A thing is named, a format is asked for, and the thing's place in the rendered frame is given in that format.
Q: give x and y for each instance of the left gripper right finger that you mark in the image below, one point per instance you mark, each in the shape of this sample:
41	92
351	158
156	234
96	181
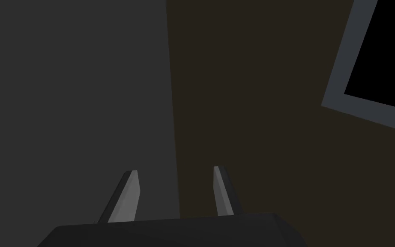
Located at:
225	199

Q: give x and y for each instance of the grey framed dark window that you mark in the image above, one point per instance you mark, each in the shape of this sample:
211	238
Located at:
382	55

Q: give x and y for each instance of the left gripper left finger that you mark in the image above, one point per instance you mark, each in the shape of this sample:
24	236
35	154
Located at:
123	200

